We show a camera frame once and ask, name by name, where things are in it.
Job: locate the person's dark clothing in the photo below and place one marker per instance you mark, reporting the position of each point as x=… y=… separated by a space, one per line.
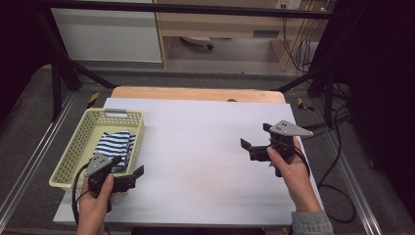
x=195 y=231

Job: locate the white cabinet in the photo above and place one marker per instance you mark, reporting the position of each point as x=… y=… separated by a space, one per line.
x=104 y=36

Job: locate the black curtain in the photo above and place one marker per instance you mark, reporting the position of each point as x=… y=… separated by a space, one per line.
x=19 y=49
x=381 y=81

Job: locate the black metal frame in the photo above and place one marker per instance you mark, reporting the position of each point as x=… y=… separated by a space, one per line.
x=182 y=8

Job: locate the blue white striped cloth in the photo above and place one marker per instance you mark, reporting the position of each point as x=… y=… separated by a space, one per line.
x=114 y=145

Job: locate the person's right hand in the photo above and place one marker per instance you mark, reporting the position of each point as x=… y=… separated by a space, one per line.
x=295 y=182

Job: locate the person's left hand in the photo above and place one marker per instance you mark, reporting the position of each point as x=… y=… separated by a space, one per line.
x=93 y=205

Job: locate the light wooden desk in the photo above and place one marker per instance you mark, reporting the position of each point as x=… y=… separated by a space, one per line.
x=221 y=26

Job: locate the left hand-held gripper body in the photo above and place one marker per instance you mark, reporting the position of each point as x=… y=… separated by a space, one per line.
x=98 y=164

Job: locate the white power strip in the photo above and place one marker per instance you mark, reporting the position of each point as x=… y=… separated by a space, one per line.
x=288 y=4

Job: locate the aluminium rail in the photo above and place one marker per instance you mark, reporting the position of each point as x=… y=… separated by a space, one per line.
x=32 y=163
x=355 y=186

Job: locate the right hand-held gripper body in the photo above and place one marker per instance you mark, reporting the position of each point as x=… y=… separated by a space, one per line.
x=285 y=130

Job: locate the wooden table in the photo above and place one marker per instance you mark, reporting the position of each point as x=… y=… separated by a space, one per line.
x=195 y=94

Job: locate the office chair base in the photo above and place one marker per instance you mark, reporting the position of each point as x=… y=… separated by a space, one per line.
x=197 y=40

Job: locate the white board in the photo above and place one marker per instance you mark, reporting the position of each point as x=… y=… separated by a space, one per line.
x=202 y=182

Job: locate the pale yellow plastic basket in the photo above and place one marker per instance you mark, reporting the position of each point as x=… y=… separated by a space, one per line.
x=81 y=143

